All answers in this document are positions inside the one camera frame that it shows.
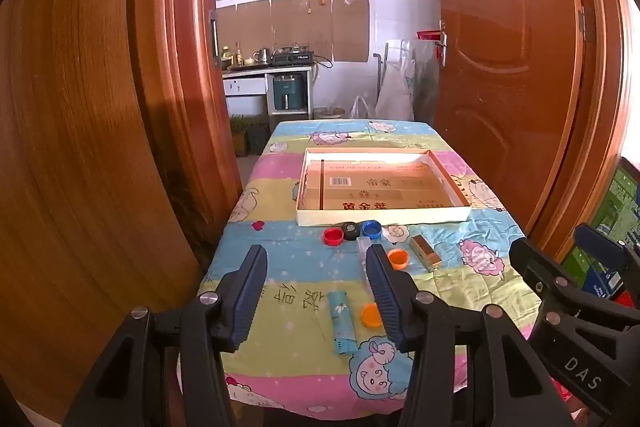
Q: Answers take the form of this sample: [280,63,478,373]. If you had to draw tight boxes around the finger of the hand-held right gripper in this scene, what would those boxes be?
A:
[574,223,640,303]
[509,238,618,338]

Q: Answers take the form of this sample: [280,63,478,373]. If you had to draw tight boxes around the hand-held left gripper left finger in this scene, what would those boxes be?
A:
[62,244,269,427]

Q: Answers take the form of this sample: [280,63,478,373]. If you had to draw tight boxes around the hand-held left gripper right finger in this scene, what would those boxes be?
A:
[365,244,576,427]

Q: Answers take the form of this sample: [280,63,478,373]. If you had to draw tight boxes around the yellow-orange bottle cap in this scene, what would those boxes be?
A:
[361,302,383,329]

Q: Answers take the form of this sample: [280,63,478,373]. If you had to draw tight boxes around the teal marker pen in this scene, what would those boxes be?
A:
[327,289,357,355]

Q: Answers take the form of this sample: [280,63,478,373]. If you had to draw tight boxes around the gold lighter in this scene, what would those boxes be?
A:
[409,234,444,273]

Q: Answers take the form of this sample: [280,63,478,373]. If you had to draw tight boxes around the cardboard box tray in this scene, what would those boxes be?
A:
[295,147,472,228]

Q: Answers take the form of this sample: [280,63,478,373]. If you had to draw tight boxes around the stack of colourful cartons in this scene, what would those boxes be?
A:
[560,157,640,303]

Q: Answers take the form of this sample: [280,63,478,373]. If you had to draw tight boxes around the printed cartoon blanket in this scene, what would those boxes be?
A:
[197,119,543,420]

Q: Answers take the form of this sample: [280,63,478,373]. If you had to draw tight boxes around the large white plastic bag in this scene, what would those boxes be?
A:
[375,54,417,122]

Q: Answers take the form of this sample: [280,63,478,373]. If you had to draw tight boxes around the teal air fryer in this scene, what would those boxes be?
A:
[272,74,307,112]

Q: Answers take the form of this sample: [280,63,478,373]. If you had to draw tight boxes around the white kitchen cabinet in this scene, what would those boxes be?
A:
[222,64,316,118]

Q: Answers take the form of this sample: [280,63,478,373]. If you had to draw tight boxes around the metal door hinge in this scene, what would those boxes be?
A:
[578,7,594,42]

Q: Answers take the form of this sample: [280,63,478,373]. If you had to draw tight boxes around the wooden door panel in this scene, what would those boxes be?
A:
[0,0,246,413]

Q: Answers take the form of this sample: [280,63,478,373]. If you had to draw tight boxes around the black gas stove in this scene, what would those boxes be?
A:
[271,49,316,66]

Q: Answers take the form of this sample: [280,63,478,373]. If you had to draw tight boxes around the wooden door frame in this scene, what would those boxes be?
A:
[525,0,637,258]

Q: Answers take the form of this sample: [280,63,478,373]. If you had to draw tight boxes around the wooden door with handle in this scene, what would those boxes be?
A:
[430,0,586,238]

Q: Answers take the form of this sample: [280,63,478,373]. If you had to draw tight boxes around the cardboard sheets on wall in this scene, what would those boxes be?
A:
[216,0,371,62]

